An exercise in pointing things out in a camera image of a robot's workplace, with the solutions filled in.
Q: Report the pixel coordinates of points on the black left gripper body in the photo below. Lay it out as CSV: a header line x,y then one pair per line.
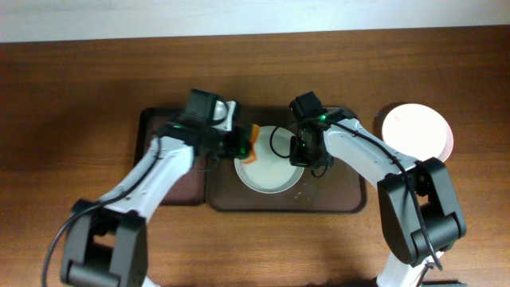
x,y
216,141

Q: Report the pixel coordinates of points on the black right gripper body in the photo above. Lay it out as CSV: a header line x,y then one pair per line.
x,y
302,155

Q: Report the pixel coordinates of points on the orange green scrub sponge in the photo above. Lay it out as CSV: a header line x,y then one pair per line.
x,y
254,131

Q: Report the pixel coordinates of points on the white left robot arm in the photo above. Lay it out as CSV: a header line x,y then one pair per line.
x,y
106,240

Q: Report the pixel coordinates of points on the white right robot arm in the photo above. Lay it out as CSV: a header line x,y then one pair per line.
x,y
420,212

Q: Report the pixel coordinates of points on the large dark brown tray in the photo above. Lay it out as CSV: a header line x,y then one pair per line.
x,y
340,190

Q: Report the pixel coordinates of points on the small brown tray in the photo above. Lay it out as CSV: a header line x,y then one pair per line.
x,y
189,190

